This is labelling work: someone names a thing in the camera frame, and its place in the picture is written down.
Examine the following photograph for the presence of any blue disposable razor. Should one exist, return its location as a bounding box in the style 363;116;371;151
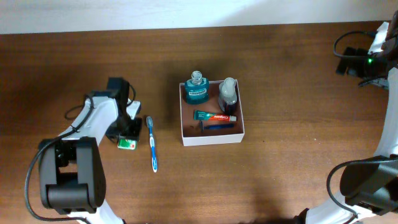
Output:
199;121;234;133

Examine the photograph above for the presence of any white cardboard box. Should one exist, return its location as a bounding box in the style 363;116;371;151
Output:
179;80;245;146

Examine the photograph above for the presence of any green white small box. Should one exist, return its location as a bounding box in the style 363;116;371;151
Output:
118;139;137;151

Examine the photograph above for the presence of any teal mouthwash bottle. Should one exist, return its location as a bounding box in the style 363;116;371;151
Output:
185;71;210;105

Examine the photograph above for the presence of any red green toothpaste tube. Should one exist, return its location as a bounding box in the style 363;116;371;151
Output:
193;110;237;122

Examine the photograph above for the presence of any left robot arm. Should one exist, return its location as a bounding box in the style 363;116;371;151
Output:
38;78;142;223

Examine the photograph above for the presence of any clear blue pump bottle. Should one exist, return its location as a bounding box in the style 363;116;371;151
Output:
218;77;238;115

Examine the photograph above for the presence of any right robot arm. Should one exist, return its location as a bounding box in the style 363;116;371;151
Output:
292;14;397;223

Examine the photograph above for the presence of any blue white toothbrush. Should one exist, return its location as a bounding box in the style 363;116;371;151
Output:
146;116;158;173

